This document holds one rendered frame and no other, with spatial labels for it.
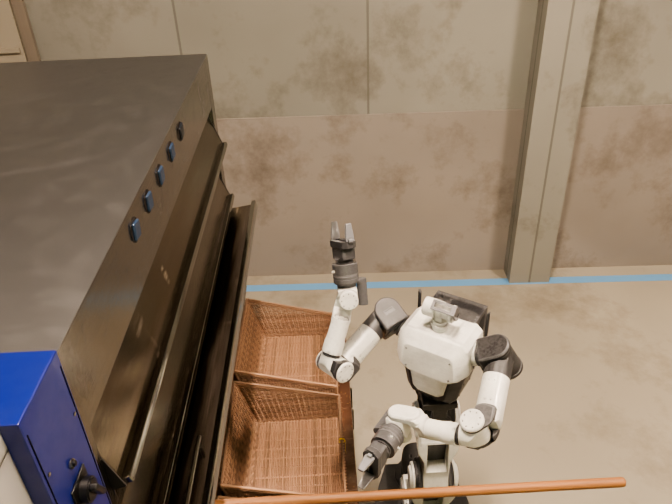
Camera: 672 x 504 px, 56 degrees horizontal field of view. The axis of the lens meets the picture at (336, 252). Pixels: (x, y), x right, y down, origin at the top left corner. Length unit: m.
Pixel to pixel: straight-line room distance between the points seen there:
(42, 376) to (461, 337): 1.48
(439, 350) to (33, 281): 1.33
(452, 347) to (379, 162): 2.50
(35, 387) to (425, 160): 3.75
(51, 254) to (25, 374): 0.45
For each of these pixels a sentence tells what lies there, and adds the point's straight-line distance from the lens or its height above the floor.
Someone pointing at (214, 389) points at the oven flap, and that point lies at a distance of 2.05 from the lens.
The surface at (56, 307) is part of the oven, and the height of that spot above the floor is 2.10.
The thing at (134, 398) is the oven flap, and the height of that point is 1.76.
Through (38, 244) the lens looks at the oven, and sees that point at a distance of 1.54.
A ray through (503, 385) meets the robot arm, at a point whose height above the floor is 1.35.
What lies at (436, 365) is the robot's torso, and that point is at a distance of 2.23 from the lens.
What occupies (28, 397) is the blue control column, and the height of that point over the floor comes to 2.15.
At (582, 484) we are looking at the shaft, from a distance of 2.13.
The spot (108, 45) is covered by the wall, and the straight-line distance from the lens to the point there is 4.47.
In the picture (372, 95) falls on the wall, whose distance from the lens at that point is 4.33.
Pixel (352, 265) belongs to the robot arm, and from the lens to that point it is 2.13.
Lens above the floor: 2.82
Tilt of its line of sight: 33 degrees down
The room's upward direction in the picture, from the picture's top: 2 degrees counter-clockwise
